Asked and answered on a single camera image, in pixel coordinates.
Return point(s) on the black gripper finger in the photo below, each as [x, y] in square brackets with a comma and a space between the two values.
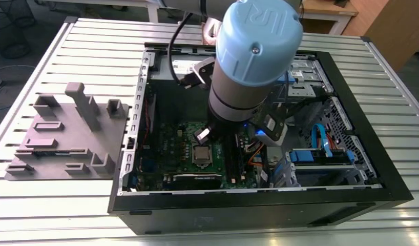
[202, 135]

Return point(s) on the hard disk in blue carrier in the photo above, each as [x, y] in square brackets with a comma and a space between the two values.
[304, 156]

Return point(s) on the green motherboard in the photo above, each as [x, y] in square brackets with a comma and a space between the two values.
[168, 153]

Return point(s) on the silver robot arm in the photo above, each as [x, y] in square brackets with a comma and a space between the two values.
[260, 51]

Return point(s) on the white rounded wrist camera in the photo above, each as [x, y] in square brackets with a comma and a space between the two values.
[275, 128]

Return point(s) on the black graphics card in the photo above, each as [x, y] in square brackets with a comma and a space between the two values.
[195, 180]

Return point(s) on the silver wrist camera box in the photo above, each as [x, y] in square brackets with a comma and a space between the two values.
[202, 70]

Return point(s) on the black PC case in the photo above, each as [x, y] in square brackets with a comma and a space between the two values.
[230, 212]

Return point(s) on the grey disk bay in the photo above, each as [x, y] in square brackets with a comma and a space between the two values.
[332, 169]

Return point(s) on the wooden cabinet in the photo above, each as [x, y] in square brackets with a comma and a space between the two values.
[396, 30]

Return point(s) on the grey power supply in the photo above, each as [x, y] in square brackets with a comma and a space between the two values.
[175, 100]

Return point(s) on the grey parts rack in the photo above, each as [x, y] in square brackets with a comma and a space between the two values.
[76, 138]

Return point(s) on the RAM stick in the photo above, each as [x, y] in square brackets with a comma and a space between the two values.
[53, 154]

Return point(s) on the blue plastic drive carrier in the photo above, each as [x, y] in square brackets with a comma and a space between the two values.
[290, 80]

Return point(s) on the wooden desk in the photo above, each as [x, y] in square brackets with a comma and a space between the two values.
[332, 11]

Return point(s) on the white desk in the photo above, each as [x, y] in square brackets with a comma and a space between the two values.
[92, 2]

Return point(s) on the grey metal drive cage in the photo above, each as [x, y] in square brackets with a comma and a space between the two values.
[304, 92]

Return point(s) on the black RAM slot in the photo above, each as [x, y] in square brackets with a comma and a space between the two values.
[232, 161]

